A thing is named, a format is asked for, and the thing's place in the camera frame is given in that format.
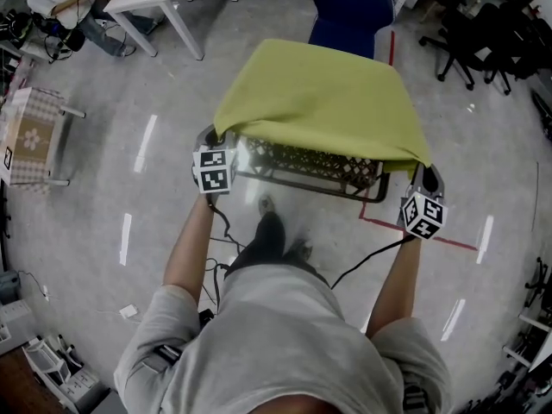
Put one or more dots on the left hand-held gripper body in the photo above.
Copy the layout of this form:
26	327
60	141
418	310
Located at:
213	171

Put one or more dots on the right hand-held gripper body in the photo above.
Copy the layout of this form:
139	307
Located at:
423	216

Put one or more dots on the yellow-green tablecloth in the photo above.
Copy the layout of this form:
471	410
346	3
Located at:
319	97

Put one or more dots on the person's right forearm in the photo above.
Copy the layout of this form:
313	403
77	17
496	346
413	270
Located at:
397	283

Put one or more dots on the person's left forearm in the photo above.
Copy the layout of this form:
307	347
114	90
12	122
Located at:
192	244

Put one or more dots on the person's grey shoe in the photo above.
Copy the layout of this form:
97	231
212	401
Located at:
266	204
299	252

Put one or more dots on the person's black trouser leg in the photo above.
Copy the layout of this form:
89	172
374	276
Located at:
265	242

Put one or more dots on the white power adapter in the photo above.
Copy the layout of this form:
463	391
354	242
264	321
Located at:
128	311

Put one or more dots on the white desk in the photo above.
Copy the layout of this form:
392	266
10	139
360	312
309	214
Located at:
532	339

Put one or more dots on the person's grey shirt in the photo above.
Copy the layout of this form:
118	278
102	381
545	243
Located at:
276	343

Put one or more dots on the black office chair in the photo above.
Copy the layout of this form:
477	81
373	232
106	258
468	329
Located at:
524	45
463	37

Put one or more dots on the small patterned table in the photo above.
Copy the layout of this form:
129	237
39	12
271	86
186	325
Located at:
30	138

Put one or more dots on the blue chair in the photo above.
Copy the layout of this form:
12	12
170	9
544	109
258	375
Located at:
351	11

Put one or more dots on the grey box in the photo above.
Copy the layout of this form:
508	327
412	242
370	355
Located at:
8	287

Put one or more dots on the white storage rack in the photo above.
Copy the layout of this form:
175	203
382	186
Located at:
60	373

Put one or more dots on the glass table with dark frame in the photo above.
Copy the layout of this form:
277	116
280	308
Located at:
310	166

